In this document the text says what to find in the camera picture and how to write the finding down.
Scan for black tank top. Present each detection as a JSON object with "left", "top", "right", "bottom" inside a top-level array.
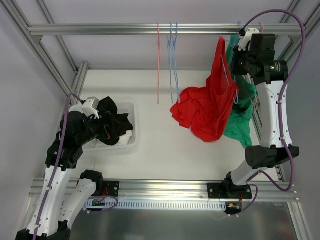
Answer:
[{"left": 97, "top": 96, "right": 133, "bottom": 145}]

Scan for white tank top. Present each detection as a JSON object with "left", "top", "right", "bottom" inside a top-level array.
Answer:
[{"left": 117, "top": 130, "right": 133, "bottom": 146}]

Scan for blue hanger with black top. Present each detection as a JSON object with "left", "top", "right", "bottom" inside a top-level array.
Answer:
[{"left": 171, "top": 22, "right": 181, "bottom": 103}]

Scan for light blue hanger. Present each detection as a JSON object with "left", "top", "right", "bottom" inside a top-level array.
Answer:
[{"left": 166, "top": 23, "right": 174, "bottom": 104}]

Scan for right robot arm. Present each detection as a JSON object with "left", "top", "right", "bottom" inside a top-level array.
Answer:
[{"left": 217, "top": 32, "right": 300, "bottom": 199}]

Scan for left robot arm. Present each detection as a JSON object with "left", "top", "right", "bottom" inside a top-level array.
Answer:
[{"left": 15, "top": 111, "right": 119, "bottom": 240}]

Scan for blue hanger with red top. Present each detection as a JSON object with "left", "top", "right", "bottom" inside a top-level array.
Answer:
[{"left": 219, "top": 21, "right": 244, "bottom": 105}]

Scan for pink hanger with green top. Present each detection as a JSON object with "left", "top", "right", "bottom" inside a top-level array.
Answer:
[{"left": 251, "top": 22, "right": 265, "bottom": 109}]

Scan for red tank top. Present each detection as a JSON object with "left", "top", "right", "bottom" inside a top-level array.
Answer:
[{"left": 170, "top": 37, "right": 226, "bottom": 143}]

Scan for green tank top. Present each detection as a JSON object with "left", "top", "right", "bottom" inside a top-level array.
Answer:
[{"left": 223, "top": 34, "right": 258, "bottom": 150}]

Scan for white plastic basket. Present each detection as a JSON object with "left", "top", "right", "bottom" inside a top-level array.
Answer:
[{"left": 83, "top": 101, "right": 139, "bottom": 152}]

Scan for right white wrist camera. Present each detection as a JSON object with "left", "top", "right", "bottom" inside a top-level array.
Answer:
[{"left": 238, "top": 28, "right": 260, "bottom": 51}]

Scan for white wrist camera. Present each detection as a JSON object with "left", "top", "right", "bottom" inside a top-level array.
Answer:
[
  {"left": 80, "top": 96, "right": 101, "bottom": 120},
  {"left": 238, "top": 28, "right": 260, "bottom": 51}
]

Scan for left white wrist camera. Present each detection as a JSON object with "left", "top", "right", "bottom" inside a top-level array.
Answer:
[{"left": 80, "top": 96, "right": 101, "bottom": 120}]

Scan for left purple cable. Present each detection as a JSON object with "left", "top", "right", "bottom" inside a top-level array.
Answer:
[{"left": 32, "top": 92, "right": 87, "bottom": 240}]

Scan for purple cable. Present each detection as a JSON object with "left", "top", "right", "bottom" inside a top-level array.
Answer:
[
  {"left": 32, "top": 92, "right": 87, "bottom": 240},
  {"left": 239, "top": 9, "right": 307, "bottom": 193}
]

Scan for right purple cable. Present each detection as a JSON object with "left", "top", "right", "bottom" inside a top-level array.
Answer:
[{"left": 239, "top": 9, "right": 307, "bottom": 193}]

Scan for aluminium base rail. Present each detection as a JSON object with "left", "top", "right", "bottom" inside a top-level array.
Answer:
[{"left": 28, "top": 177, "right": 301, "bottom": 202}]

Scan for aluminium hanging rail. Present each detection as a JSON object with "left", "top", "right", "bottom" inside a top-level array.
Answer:
[{"left": 27, "top": 23, "right": 306, "bottom": 36}]

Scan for white slotted cable duct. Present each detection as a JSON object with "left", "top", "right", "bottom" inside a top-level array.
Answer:
[{"left": 82, "top": 197, "right": 227, "bottom": 212}]

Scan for aluminium frame right posts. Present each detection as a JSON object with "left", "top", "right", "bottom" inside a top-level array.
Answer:
[{"left": 249, "top": 0, "right": 320, "bottom": 183}]

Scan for aluminium frame posts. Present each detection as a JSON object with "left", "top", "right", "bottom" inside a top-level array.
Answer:
[
  {"left": 249, "top": 0, "right": 320, "bottom": 183},
  {"left": 0, "top": 0, "right": 89, "bottom": 101}
]

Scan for aluminium frame left posts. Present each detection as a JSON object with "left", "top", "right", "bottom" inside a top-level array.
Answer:
[{"left": 0, "top": 0, "right": 89, "bottom": 101}]

